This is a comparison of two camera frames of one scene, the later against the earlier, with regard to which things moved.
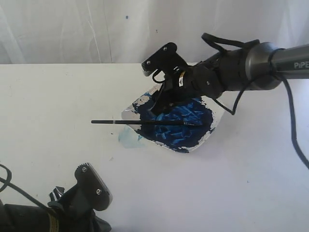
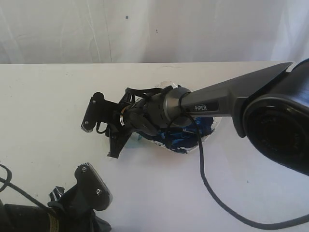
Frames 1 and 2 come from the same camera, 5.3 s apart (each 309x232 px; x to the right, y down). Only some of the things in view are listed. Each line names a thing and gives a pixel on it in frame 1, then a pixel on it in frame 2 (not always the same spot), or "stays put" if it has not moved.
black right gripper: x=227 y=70 -> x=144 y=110
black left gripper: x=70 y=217 stays put
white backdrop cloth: x=128 y=32 stays put
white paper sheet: x=238 y=183 stays put
